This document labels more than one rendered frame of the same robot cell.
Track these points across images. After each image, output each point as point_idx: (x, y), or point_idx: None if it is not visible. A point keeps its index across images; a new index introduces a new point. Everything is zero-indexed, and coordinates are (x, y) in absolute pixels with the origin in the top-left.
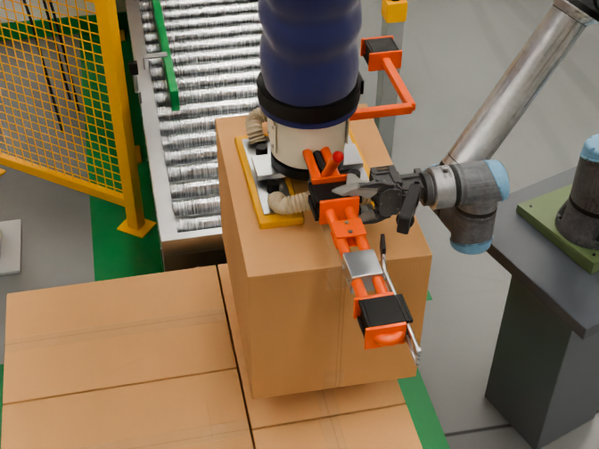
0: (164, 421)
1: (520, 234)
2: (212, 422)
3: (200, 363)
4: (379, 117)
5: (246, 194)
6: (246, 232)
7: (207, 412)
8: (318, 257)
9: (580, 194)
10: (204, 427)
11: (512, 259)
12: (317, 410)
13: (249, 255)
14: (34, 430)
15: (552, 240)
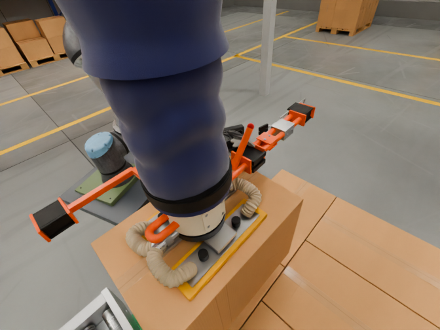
0: (318, 310)
1: (129, 198)
2: (297, 286)
3: (274, 323)
4: None
5: (244, 245)
6: (275, 220)
7: (294, 293)
8: (262, 181)
9: (118, 162)
10: (302, 287)
11: None
12: None
13: (290, 207)
14: None
15: (130, 186)
